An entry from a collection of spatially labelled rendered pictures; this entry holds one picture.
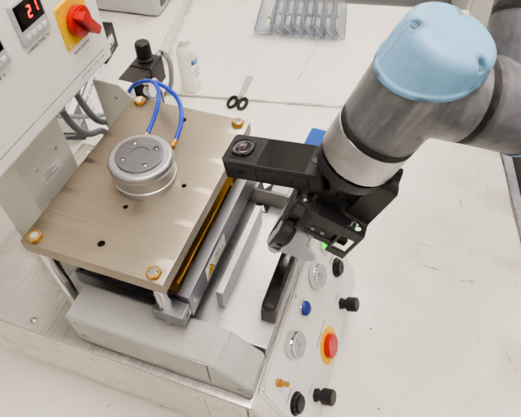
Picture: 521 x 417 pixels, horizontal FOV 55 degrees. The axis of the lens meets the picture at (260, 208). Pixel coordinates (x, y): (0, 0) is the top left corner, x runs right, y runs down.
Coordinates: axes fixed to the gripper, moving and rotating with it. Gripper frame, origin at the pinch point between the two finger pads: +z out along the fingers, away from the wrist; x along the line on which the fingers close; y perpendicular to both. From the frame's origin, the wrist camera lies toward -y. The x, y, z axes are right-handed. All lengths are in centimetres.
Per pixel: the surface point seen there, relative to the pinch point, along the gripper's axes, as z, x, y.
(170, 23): 43, 79, -45
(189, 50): 30, 58, -32
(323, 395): 18.4, -8.6, 18.7
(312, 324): 15.3, -0.5, 12.9
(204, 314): 8.8, -9.2, -3.2
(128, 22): 47, 75, -56
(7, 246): 24.6, -6.7, -34.9
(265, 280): 6.8, -1.7, 2.3
